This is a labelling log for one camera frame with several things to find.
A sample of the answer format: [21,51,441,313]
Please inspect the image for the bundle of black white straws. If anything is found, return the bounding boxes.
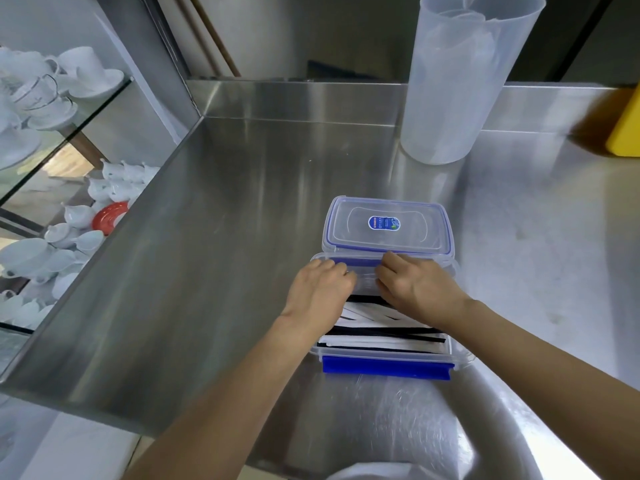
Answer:
[320,295,447,355]

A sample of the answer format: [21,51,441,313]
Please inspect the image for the person's left forearm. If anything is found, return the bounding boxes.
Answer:
[121,315,332,480]

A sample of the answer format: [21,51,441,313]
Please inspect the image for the group of white bowls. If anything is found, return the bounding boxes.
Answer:
[0,222,106,331]

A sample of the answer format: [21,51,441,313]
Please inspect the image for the person's right hand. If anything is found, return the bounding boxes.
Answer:
[375,252,474,330]

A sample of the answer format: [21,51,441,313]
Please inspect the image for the group of white teapots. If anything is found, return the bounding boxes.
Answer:
[62,159,161,230]

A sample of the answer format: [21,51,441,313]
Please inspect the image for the translucent plastic pitcher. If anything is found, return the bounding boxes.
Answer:
[400,0,547,166]

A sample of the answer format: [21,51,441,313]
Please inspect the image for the person's left hand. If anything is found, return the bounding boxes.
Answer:
[281,258,359,340]

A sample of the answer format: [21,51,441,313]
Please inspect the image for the yellow plastic container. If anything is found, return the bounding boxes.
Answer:
[605,84,640,158]

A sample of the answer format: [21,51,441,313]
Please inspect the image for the red plate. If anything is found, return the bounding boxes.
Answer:
[91,201,130,236]

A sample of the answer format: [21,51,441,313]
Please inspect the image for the glass shelf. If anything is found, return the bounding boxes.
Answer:
[0,76,135,206]

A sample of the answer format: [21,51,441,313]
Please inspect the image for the group of white cups saucers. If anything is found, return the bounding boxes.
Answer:
[0,45,126,171]

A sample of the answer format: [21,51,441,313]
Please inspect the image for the person's right forearm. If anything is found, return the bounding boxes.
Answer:
[439,300,640,480]

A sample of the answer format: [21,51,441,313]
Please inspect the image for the clear food container blue clips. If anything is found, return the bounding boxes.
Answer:
[309,252,476,382]

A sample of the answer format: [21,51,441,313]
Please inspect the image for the clear container lid blue seal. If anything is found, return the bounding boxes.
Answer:
[321,196,456,261]

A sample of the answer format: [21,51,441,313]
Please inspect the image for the brown wooden stick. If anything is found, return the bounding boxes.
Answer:
[188,0,242,78]

